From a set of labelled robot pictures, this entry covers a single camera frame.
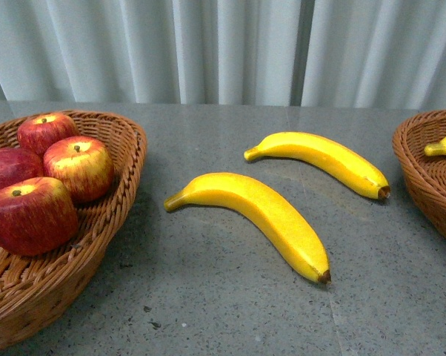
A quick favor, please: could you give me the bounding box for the large red apple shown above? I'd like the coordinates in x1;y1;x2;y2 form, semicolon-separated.
0;177;79;256

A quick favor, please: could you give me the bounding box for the dark red apple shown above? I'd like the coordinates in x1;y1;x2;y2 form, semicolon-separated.
0;148;44;189

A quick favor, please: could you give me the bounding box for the near yellow banana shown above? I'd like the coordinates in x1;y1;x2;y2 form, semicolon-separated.
164;172;331;285

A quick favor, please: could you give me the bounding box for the far yellow banana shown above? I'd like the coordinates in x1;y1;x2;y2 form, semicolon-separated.
244;131;390;200

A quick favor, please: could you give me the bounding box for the red-yellow apple in basket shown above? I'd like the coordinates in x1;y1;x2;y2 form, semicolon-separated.
43;136;114;204

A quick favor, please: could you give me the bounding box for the white pleated curtain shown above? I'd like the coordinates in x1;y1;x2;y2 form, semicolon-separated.
0;1;446;110

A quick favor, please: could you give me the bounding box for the red apple at basket rear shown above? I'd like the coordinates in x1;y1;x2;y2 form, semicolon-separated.
17;112;80;156

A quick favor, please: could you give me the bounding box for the right brown wicker basket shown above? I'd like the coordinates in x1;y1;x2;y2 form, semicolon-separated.
392;110;446;239

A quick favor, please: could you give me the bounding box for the brown wicker basket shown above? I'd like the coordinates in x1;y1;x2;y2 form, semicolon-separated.
392;110;446;239
0;110;147;350

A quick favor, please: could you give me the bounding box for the left brown wicker basket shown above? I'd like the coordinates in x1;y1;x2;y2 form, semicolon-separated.
0;110;147;350

